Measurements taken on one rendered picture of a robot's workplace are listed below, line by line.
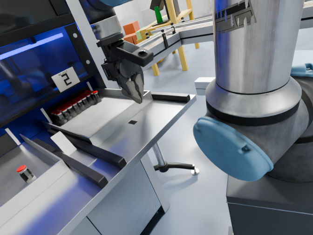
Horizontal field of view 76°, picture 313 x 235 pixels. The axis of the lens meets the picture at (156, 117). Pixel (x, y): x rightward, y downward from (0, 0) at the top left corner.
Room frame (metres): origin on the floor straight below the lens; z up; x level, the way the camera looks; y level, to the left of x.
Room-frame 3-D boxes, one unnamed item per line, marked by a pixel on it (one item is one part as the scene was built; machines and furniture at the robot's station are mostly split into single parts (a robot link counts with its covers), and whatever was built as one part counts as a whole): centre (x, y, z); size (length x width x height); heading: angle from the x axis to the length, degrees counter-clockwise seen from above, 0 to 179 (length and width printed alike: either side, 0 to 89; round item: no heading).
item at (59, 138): (0.45, 0.23, 0.91); 0.14 x 0.03 x 0.06; 42
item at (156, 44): (1.22, -0.03, 0.92); 0.69 x 0.15 x 0.16; 131
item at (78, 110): (0.75, 0.27, 0.91); 0.18 x 0.02 x 0.05; 132
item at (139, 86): (0.61, 0.03, 0.95); 0.06 x 0.03 x 0.09; 41
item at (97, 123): (0.67, 0.20, 0.90); 0.34 x 0.26 x 0.04; 42
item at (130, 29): (7.13, -0.32, 0.37); 1.28 x 0.97 x 0.73; 149
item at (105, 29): (0.60, 0.05, 1.13); 0.08 x 0.08 x 0.05
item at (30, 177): (0.41, 0.35, 0.90); 0.02 x 0.02 x 0.04
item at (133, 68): (0.61, 0.05, 1.05); 0.09 x 0.08 x 0.12; 41
